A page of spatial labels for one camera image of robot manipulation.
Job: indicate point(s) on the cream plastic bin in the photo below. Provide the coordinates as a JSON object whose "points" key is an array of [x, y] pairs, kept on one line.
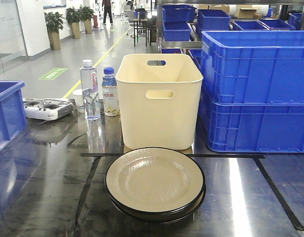
{"points": [[158, 97]]}

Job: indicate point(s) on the blue crate on shelf top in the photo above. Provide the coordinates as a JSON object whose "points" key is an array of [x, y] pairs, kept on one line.
{"points": [[178, 13]]}

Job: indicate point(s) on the blue crate at left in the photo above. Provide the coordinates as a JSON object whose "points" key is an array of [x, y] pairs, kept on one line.
{"points": [[12, 115]]}

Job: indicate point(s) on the white remote controller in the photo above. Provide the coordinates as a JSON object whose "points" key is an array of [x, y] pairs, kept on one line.
{"points": [[47, 109]]}

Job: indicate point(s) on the potted plant far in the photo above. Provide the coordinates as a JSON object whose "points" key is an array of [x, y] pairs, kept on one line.
{"points": [[86, 14]]}

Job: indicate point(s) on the large blue crate upper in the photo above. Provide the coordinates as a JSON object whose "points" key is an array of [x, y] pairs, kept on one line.
{"points": [[247, 67]]}

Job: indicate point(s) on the walking person in corridor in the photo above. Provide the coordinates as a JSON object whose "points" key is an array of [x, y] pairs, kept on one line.
{"points": [[107, 6]]}

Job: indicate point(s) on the beige plate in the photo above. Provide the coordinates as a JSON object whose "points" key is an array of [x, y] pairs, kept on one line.
{"points": [[160, 204], [149, 166]]}

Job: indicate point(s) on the blue crate on shelf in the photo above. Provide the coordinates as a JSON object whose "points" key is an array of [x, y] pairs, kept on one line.
{"points": [[176, 31], [178, 13]]}

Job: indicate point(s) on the large blue crate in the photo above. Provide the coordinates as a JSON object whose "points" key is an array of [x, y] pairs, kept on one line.
{"points": [[252, 127], [247, 67]]}

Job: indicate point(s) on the potted plant nearest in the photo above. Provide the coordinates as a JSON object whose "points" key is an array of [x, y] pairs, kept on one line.
{"points": [[54, 23]]}

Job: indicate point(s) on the blue crate on shelf lower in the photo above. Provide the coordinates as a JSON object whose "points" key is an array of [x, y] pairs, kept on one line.
{"points": [[176, 31]]}

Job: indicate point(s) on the milk drink bottle blue cap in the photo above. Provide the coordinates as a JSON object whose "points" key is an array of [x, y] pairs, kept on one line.
{"points": [[110, 93]]}

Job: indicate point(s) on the potted plant middle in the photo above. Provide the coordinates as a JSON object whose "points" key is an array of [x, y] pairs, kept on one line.
{"points": [[73, 19]]}

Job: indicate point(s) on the potted plant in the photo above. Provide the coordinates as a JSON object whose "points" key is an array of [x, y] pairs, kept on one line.
{"points": [[73, 19], [54, 23], [86, 14]]}

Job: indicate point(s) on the white paper cup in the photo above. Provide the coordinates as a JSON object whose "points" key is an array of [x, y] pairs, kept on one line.
{"points": [[78, 96]]}

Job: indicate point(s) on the clear water bottle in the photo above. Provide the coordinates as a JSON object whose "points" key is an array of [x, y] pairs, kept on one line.
{"points": [[90, 91]]}

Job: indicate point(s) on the large blue crate lower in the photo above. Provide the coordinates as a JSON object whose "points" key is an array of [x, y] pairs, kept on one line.
{"points": [[252, 127]]}

